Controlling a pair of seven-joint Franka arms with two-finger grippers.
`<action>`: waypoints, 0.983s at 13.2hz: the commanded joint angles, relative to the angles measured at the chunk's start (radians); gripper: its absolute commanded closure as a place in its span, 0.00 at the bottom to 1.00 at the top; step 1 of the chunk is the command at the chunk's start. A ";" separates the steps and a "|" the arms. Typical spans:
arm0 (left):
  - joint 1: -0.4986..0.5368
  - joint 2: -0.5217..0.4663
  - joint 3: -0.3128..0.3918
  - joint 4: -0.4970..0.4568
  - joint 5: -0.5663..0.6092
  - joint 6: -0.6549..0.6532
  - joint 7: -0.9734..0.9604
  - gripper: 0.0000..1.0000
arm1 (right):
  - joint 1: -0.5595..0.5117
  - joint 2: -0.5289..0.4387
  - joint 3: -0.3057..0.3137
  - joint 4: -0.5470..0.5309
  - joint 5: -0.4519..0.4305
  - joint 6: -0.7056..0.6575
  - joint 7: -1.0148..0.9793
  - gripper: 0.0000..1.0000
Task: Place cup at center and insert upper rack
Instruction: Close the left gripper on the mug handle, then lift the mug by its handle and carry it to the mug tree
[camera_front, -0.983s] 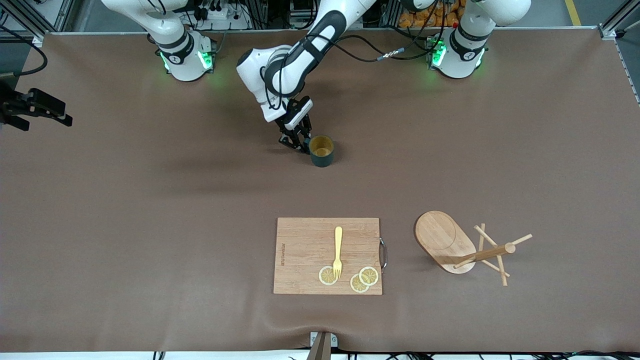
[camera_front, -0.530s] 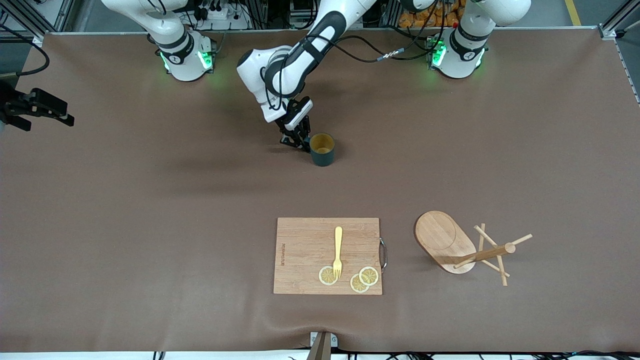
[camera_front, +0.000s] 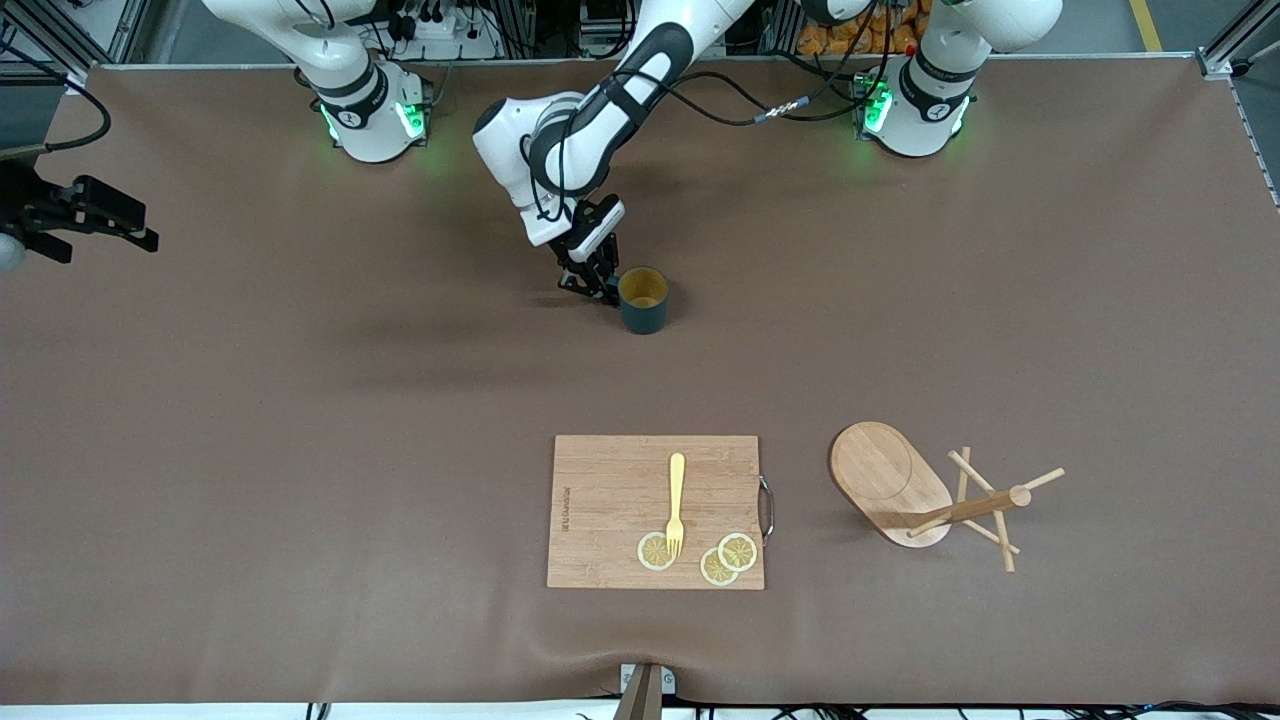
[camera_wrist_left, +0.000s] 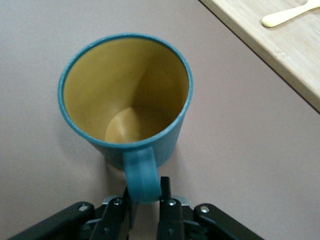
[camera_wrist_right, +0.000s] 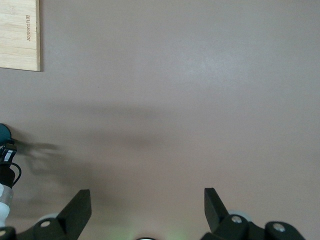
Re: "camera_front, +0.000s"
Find teal mug with yellow inside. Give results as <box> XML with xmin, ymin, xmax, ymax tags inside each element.
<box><xmin>617</xmin><ymin>266</ymin><xmax>669</xmax><ymax>335</ymax></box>

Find wooden mug tree rack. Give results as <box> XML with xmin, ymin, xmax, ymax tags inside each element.
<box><xmin>828</xmin><ymin>421</ymin><xmax>1066</xmax><ymax>574</ymax></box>

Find white socket strip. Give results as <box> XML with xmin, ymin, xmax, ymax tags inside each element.
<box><xmin>580</xmin><ymin>30</ymin><xmax>646</xmax><ymax>59</ymax></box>

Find wooden cutting board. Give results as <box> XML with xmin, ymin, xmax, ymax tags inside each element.
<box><xmin>547</xmin><ymin>435</ymin><xmax>766</xmax><ymax>591</ymax></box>

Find yellow plastic fork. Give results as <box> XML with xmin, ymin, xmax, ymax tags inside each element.
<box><xmin>666</xmin><ymin>453</ymin><xmax>687</xmax><ymax>558</ymax></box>

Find white power strip with plugs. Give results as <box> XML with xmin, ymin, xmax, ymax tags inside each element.
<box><xmin>385</xmin><ymin>0</ymin><xmax>503</xmax><ymax>61</ymax></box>

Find brown table mat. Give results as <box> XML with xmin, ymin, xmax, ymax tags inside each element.
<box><xmin>0</xmin><ymin>58</ymin><xmax>1280</xmax><ymax>706</ymax></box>

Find orange bag pile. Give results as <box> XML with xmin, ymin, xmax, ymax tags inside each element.
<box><xmin>797</xmin><ymin>0</ymin><xmax>926</xmax><ymax>56</ymax></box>

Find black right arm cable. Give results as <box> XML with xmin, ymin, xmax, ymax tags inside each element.
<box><xmin>0</xmin><ymin>35</ymin><xmax>113</xmax><ymax>153</ymax></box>

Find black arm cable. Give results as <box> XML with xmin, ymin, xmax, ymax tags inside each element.
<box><xmin>0</xmin><ymin>35</ymin><xmax>113</xmax><ymax>153</ymax></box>
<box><xmin>600</xmin><ymin>45</ymin><xmax>896</xmax><ymax>127</ymax></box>

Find aluminium frame profile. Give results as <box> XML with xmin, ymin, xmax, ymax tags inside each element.
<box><xmin>0</xmin><ymin>0</ymin><xmax>151</xmax><ymax>76</ymax></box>
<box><xmin>1200</xmin><ymin>0</ymin><xmax>1280</xmax><ymax>79</ymax></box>

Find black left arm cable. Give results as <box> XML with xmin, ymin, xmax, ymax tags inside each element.
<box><xmin>600</xmin><ymin>45</ymin><xmax>896</xmax><ymax>127</ymax></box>

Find metal table edge bracket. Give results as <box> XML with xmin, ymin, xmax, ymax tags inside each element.
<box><xmin>615</xmin><ymin>663</ymin><xmax>676</xmax><ymax>720</ymax></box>

